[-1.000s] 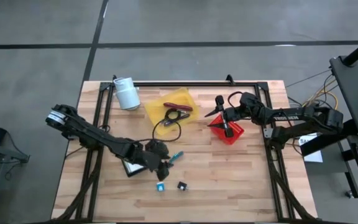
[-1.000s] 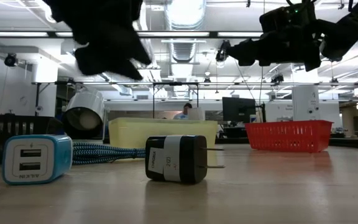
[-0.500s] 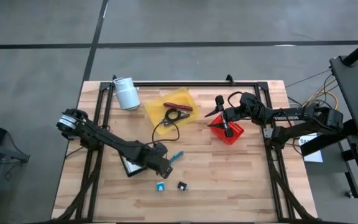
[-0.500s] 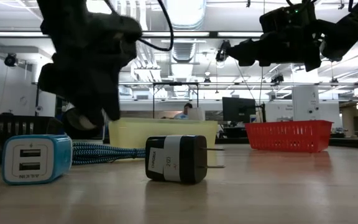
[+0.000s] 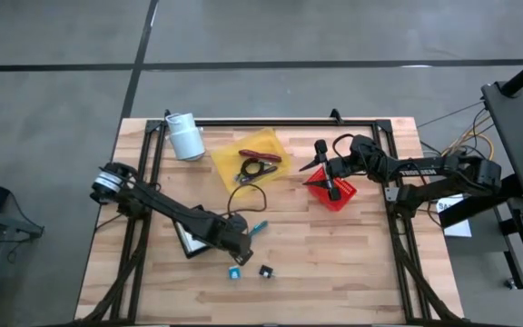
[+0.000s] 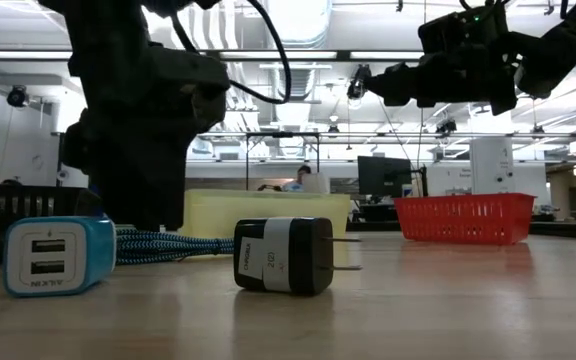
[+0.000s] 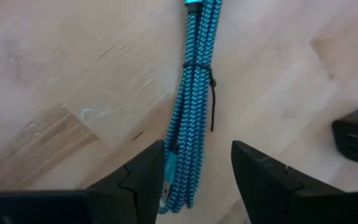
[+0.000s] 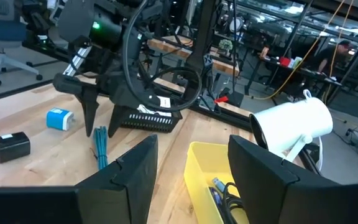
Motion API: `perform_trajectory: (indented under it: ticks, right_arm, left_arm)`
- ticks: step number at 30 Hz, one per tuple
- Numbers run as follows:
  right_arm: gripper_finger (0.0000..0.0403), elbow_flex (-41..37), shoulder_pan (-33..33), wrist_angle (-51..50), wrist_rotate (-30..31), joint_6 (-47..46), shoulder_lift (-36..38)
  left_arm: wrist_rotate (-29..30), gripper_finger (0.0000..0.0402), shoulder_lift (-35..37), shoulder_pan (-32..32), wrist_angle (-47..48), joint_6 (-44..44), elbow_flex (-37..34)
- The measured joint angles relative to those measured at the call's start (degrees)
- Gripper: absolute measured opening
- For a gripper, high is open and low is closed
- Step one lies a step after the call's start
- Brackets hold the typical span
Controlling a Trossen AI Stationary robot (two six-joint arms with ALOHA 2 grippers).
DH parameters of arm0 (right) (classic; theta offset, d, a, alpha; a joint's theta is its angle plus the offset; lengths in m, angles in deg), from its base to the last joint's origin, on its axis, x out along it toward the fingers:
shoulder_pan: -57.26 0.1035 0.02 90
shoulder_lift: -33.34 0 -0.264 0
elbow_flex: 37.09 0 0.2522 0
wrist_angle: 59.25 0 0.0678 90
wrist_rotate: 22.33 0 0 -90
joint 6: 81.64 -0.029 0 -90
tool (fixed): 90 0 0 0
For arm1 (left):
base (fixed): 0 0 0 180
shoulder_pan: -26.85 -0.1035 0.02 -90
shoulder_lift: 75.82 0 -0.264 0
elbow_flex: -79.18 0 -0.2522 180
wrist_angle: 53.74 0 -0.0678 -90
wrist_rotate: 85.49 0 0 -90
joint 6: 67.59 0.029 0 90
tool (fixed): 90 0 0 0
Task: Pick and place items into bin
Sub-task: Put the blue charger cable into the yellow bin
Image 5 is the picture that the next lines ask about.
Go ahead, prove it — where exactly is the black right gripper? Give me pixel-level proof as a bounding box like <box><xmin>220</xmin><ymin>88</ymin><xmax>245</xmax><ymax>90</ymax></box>
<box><xmin>299</xmin><ymin>140</ymin><xmax>359</xmax><ymax>203</ymax></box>

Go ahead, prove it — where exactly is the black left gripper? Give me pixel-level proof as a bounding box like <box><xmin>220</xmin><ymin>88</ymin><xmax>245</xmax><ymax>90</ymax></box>
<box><xmin>214</xmin><ymin>212</ymin><xmax>255</xmax><ymax>268</ymax></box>

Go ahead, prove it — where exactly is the teal marker pen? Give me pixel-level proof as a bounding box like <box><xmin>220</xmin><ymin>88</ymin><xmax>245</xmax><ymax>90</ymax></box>
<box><xmin>248</xmin><ymin>220</ymin><xmax>271</xmax><ymax>239</ymax></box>

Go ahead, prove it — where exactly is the white card reader box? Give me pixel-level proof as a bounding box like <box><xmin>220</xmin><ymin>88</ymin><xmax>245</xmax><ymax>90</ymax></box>
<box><xmin>177</xmin><ymin>221</ymin><xmax>212</xmax><ymax>255</ymax></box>

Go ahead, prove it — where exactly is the maroon red pen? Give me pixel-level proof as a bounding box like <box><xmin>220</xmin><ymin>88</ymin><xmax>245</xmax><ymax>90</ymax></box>
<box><xmin>237</xmin><ymin>148</ymin><xmax>284</xmax><ymax>164</ymax></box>

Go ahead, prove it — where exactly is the yellow translucent plastic bin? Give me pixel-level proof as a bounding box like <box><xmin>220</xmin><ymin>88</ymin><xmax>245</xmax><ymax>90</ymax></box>
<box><xmin>210</xmin><ymin>127</ymin><xmax>292</xmax><ymax>199</ymax></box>

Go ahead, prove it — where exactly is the red plastic mesh basket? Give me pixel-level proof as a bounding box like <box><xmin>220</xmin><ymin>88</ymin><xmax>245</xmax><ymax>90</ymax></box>
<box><xmin>305</xmin><ymin>164</ymin><xmax>359</xmax><ymax>213</ymax></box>

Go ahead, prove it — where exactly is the white cylindrical cup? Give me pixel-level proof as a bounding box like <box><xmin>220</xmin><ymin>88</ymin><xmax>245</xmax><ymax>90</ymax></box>
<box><xmin>164</xmin><ymin>112</ymin><xmax>207</xmax><ymax>163</ymax></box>

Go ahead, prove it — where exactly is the white paper sheet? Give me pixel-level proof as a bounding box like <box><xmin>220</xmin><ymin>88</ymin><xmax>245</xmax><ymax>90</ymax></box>
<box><xmin>436</xmin><ymin>193</ymin><xmax>473</xmax><ymax>239</ymax></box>

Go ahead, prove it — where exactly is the dark grey side desk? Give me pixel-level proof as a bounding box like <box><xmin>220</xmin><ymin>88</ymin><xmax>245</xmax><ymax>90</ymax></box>
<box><xmin>481</xmin><ymin>76</ymin><xmax>523</xmax><ymax>310</ymax></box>

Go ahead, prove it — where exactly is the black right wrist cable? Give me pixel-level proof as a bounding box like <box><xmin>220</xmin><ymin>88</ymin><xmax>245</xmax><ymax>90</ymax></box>
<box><xmin>331</xmin><ymin>132</ymin><xmax>359</xmax><ymax>161</ymax></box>

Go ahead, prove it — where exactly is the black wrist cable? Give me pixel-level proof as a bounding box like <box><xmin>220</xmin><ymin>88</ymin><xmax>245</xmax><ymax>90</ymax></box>
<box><xmin>226</xmin><ymin>183</ymin><xmax>269</xmax><ymax>217</ymax></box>
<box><xmin>331</xmin><ymin>132</ymin><xmax>359</xmax><ymax>161</ymax></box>

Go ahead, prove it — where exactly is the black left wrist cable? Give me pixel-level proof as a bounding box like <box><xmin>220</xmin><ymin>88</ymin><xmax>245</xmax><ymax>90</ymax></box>
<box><xmin>226</xmin><ymin>183</ymin><xmax>269</xmax><ymax>217</ymax></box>

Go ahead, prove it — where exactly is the black aluminium rig frame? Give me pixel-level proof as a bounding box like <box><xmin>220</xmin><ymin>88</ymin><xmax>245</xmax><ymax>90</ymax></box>
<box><xmin>73</xmin><ymin>108</ymin><xmax>467</xmax><ymax>327</ymax></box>

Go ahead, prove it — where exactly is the yellow floor cable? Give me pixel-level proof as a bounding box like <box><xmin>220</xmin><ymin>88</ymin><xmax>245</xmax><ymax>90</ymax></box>
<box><xmin>440</xmin><ymin>118</ymin><xmax>498</xmax><ymax>161</ymax></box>

